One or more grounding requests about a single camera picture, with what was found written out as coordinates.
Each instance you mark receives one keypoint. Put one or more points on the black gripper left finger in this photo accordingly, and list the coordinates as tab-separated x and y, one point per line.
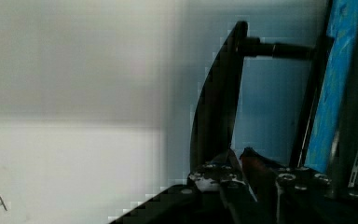
220	180

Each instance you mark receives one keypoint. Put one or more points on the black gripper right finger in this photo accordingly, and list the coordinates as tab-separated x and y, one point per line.
290	195

